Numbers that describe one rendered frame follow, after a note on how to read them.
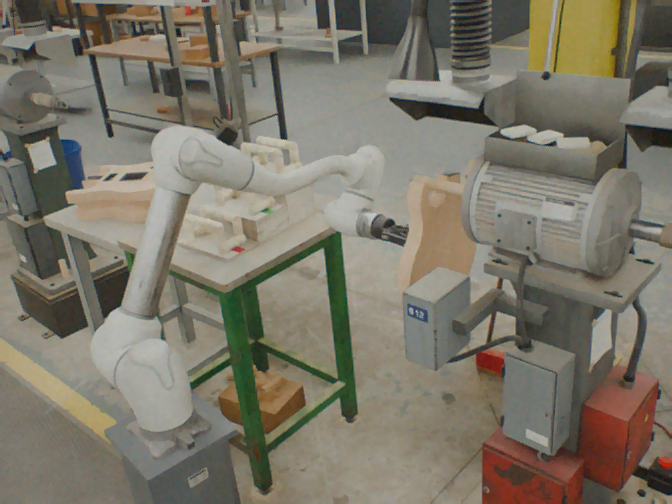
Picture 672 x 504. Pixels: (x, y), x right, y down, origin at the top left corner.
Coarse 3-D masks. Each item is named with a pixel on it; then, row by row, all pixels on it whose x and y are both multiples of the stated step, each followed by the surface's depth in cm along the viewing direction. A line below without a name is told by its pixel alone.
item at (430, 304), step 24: (408, 288) 170; (432, 288) 169; (456, 288) 170; (408, 312) 170; (432, 312) 165; (456, 312) 173; (408, 336) 174; (432, 336) 168; (456, 336) 176; (504, 336) 176; (432, 360) 172; (456, 360) 183
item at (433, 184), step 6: (414, 180) 197; (420, 180) 196; (426, 180) 195; (432, 180) 194; (438, 180) 193; (432, 186) 194; (438, 186) 192; (444, 186) 191; (450, 186) 190; (456, 186) 189; (462, 186) 188; (444, 192) 192; (450, 192) 190; (456, 192) 189; (462, 192) 188
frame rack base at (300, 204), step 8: (272, 168) 263; (296, 192) 254; (304, 192) 257; (312, 192) 261; (280, 200) 252; (288, 200) 251; (296, 200) 255; (304, 200) 258; (312, 200) 262; (288, 208) 252; (296, 208) 256; (304, 208) 259; (312, 208) 263; (296, 216) 257; (304, 216) 260
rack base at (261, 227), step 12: (228, 204) 256; (240, 204) 255; (276, 204) 252; (252, 216) 244; (264, 216) 244; (276, 216) 248; (288, 216) 253; (228, 228) 252; (252, 228) 243; (264, 228) 245; (276, 228) 250; (252, 240) 246; (264, 240) 246
